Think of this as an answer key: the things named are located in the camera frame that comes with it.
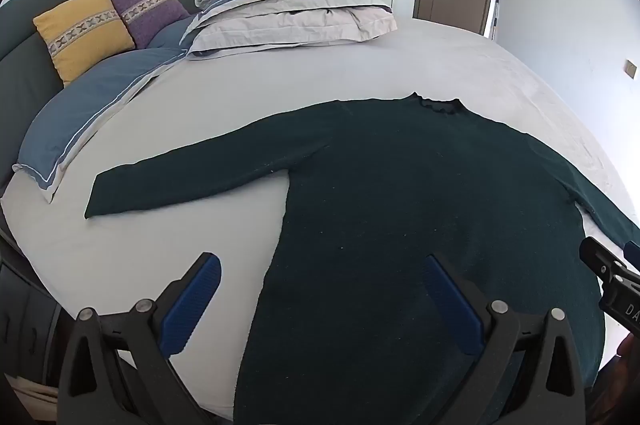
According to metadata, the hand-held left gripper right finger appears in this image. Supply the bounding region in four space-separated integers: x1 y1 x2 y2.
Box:
425 254 587 425

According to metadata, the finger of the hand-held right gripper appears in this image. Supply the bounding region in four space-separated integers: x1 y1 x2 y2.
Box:
579 236 640 292

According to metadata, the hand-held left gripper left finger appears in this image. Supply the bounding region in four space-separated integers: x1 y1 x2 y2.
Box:
56 251 223 425

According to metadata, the dark green knit sweater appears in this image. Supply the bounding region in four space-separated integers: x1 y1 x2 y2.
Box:
84 92 640 425

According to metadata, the dark bedside cabinet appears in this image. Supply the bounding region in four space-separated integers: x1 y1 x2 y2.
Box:
0 250 63 390

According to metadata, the blue pillow with grey border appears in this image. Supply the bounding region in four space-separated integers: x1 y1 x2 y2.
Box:
12 15 197 204

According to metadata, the bed with grey sheet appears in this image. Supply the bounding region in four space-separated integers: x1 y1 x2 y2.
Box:
0 0 636 421

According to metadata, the yellow patterned cushion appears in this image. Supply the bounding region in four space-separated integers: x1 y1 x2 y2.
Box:
33 0 137 86

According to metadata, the purple patterned cushion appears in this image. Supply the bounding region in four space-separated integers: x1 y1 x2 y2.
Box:
108 0 192 50

